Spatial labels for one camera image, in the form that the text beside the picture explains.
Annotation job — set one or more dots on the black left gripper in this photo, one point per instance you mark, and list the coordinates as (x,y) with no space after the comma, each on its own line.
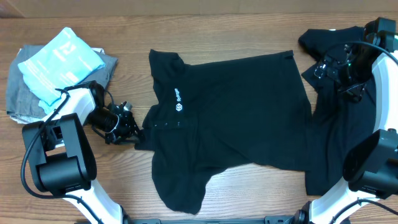
(127,130)

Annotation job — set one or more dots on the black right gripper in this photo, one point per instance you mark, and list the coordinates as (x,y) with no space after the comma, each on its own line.
(355,91)

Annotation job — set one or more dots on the plain black t-shirt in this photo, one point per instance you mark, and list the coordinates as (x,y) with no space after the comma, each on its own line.
(337,124)

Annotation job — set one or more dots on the black polo shirt with logo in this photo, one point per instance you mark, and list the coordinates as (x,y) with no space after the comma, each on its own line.
(214,116)

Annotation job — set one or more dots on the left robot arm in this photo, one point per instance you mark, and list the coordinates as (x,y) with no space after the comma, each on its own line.
(58,160)

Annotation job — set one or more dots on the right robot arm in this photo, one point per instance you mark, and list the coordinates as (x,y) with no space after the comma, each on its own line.
(370,168)

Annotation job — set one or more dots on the folded light blue garment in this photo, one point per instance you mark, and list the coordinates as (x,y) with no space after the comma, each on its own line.
(65,61)

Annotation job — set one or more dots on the white folded cloth underneath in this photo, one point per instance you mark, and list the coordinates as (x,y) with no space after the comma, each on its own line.
(21,104)

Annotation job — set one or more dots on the folded grey garment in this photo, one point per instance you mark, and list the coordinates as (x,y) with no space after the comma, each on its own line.
(104,75)

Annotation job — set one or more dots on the brown cardboard barrier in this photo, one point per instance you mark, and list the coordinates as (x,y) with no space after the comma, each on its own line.
(93,8)

